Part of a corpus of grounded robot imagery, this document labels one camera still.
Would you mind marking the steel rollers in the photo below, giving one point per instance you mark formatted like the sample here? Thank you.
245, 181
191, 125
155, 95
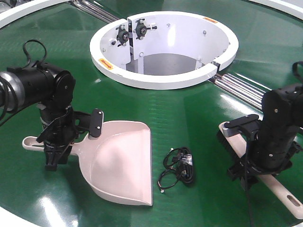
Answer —
241, 87
94, 10

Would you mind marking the steel rollers right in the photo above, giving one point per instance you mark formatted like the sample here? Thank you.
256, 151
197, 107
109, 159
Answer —
241, 87

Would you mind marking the beige hand brush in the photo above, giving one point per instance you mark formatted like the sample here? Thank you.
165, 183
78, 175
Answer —
238, 144

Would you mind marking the beige plastic dustpan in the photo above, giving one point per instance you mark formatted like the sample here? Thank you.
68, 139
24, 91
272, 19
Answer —
118, 164

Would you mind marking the black bearing right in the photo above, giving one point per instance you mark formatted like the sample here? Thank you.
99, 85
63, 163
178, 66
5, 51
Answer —
141, 29

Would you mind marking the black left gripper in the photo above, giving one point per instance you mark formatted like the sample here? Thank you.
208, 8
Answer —
60, 128

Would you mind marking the white outer rim near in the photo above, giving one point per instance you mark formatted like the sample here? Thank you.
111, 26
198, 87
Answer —
8, 219

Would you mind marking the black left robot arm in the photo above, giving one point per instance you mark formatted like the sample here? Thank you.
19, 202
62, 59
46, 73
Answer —
52, 89

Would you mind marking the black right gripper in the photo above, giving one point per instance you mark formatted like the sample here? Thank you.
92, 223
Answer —
267, 150

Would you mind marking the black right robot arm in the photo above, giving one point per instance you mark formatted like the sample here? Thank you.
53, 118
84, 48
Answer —
283, 107

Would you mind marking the black bearing left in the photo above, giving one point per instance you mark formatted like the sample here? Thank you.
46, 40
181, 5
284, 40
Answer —
122, 35

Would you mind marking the steel rollers top left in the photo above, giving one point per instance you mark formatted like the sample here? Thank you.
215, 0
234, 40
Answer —
94, 10

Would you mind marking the white outer rim left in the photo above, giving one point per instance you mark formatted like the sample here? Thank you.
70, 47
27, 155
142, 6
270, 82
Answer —
22, 10

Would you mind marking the black bearing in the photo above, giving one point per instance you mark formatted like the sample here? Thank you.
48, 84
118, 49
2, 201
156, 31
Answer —
122, 35
141, 29

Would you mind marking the white rim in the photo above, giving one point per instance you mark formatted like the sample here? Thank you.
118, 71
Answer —
8, 219
291, 7
22, 10

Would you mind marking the white outer rim right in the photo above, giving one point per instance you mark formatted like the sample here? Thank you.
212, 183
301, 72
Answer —
291, 7

